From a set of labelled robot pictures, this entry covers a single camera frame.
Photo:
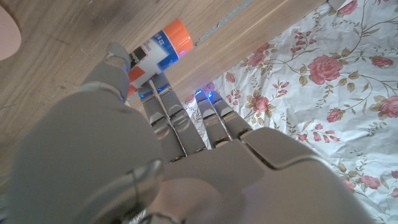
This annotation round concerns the floral print backdrop cloth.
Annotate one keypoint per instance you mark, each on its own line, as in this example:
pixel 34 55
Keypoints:
pixel 311 109

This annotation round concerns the small pink round plate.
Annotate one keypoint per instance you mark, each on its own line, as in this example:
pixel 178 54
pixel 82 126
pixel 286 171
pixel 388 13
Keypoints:
pixel 7 34

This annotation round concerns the orange white glue stick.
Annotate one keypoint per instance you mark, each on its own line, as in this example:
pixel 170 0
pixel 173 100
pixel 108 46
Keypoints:
pixel 158 53

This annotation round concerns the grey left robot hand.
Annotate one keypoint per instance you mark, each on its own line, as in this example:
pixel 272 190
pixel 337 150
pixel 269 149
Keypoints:
pixel 217 186

